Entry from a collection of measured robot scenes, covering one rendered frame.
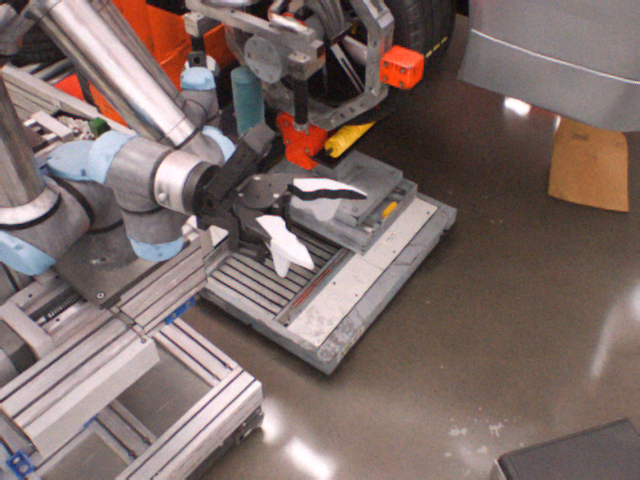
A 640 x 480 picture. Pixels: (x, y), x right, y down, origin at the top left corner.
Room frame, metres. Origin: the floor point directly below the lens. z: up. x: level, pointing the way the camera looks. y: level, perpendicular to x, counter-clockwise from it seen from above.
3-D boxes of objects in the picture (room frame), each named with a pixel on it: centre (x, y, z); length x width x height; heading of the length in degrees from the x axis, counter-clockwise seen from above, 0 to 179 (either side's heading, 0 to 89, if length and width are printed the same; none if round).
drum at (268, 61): (1.61, 0.10, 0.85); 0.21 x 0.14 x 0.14; 144
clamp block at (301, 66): (1.40, 0.04, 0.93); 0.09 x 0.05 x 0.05; 144
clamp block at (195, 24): (1.60, 0.31, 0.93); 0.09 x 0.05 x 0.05; 144
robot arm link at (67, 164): (0.89, 0.43, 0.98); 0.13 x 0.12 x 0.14; 154
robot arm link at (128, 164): (0.66, 0.24, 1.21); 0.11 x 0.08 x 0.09; 64
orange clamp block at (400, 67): (1.49, -0.20, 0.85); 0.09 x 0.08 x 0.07; 54
